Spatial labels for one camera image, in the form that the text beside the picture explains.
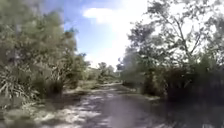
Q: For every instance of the grey dirt path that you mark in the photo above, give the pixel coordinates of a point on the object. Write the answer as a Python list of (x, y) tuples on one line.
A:
[(113, 110)]

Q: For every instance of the row of dark trees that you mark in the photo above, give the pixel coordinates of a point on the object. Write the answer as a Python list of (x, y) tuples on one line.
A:
[(176, 66)]

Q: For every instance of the row of green bushes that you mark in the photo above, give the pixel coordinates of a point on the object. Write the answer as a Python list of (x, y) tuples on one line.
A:
[(36, 56)]

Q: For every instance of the dry grass verge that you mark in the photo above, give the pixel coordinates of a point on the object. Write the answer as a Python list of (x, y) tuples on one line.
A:
[(30, 113)]

